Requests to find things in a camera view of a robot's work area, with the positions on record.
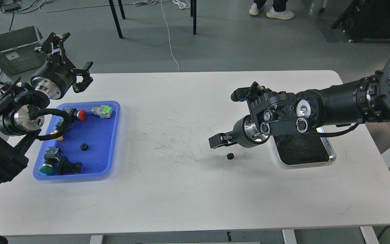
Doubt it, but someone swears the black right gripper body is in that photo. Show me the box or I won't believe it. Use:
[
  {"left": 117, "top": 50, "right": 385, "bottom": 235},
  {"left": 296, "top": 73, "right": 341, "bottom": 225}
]
[{"left": 232, "top": 115, "right": 270, "bottom": 148}]

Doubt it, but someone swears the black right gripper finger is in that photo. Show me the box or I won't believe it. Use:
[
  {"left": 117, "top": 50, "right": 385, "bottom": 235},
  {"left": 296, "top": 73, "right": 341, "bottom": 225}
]
[
  {"left": 209, "top": 133, "right": 232, "bottom": 144},
  {"left": 210, "top": 140, "right": 237, "bottom": 149}
]

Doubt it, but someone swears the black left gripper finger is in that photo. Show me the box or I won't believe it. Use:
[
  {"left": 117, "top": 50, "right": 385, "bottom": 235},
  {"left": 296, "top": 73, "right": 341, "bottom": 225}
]
[
  {"left": 39, "top": 32, "right": 71, "bottom": 70},
  {"left": 71, "top": 61, "right": 93, "bottom": 93}
]

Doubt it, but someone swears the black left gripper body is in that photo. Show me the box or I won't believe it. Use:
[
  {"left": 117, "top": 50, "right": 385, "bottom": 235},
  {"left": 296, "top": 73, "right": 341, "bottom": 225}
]
[{"left": 30, "top": 61, "right": 76, "bottom": 99}]

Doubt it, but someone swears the small black gear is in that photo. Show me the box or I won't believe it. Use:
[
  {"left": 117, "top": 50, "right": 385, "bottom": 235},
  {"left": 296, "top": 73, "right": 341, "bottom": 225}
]
[
  {"left": 80, "top": 143, "right": 89, "bottom": 151},
  {"left": 226, "top": 153, "right": 234, "bottom": 160}
]

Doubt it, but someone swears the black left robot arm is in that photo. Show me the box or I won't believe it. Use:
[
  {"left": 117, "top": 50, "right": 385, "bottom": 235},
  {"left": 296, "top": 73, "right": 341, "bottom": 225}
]
[{"left": 0, "top": 32, "right": 93, "bottom": 184}]

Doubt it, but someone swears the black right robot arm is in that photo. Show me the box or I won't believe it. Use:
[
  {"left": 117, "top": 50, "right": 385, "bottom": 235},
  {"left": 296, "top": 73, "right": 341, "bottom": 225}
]
[{"left": 209, "top": 59, "right": 390, "bottom": 149}]

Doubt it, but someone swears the blue plastic tray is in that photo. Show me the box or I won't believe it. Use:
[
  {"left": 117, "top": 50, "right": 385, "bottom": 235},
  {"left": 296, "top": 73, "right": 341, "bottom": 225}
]
[{"left": 32, "top": 101, "right": 121, "bottom": 181}]

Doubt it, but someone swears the silver metal tray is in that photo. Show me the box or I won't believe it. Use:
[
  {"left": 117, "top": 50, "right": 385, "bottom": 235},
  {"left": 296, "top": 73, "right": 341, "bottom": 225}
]
[{"left": 272, "top": 134, "right": 337, "bottom": 168}]

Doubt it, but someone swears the grey plastic crate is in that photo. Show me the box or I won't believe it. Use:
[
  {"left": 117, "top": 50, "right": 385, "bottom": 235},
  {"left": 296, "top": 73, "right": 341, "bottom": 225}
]
[{"left": 0, "top": 26, "right": 47, "bottom": 76}]

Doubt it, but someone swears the black table leg left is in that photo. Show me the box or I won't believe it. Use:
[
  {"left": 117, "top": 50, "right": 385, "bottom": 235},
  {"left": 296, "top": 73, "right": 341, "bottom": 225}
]
[{"left": 108, "top": 0, "right": 126, "bottom": 39}]

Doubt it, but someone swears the black table leg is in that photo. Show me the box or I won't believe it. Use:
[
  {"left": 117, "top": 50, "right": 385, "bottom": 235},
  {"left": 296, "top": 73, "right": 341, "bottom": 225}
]
[
  {"left": 108, "top": 0, "right": 126, "bottom": 39},
  {"left": 190, "top": 0, "right": 197, "bottom": 35}
]

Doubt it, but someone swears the white sneaker left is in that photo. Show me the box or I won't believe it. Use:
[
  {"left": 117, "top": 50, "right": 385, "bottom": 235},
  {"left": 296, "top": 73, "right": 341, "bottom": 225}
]
[{"left": 249, "top": 3, "right": 260, "bottom": 16}]

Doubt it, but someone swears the white sneaker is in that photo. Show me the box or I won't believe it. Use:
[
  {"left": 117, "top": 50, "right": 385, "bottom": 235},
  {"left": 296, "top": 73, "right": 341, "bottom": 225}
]
[
  {"left": 266, "top": 6, "right": 295, "bottom": 20},
  {"left": 249, "top": 3, "right": 260, "bottom": 16}
]

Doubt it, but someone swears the white sneaker right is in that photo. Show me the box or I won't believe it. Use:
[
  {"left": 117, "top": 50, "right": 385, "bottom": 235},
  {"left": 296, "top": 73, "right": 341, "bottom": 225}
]
[{"left": 266, "top": 6, "right": 295, "bottom": 20}]

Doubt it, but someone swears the black table leg right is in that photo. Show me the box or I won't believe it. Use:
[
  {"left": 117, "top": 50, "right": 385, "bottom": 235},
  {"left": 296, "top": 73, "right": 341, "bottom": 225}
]
[{"left": 190, "top": 0, "right": 197, "bottom": 35}]

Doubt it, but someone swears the black equipment case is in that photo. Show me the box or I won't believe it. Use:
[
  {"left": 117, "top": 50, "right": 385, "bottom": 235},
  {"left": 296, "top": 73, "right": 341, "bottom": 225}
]
[{"left": 331, "top": 0, "right": 390, "bottom": 43}]

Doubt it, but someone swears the red push button switch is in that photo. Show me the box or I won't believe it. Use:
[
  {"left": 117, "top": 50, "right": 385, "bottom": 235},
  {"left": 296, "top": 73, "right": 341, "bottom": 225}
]
[{"left": 63, "top": 107, "right": 88, "bottom": 122}]

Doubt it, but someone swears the green grey switch module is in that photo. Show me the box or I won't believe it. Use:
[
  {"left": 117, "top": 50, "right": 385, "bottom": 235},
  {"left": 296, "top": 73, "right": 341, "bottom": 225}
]
[{"left": 91, "top": 105, "right": 113, "bottom": 119}]

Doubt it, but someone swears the white cable on floor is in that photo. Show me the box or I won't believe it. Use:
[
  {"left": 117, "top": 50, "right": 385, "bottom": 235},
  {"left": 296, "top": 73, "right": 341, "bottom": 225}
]
[{"left": 39, "top": 0, "right": 191, "bottom": 73}]

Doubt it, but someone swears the yellow push button switch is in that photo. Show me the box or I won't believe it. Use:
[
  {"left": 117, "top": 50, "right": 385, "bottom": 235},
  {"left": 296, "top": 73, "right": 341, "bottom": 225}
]
[{"left": 51, "top": 118, "right": 69, "bottom": 135}]

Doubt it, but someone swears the green push button switch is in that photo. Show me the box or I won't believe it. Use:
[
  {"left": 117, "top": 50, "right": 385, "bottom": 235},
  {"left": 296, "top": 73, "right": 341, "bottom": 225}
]
[{"left": 39, "top": 147, "right": 62, "bottom": 176}]

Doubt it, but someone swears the black selector switch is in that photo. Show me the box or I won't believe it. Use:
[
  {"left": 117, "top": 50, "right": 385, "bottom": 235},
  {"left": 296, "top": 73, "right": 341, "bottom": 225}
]
[{"left": 56, "top": 156, "right": 83, "bottom": 176}]

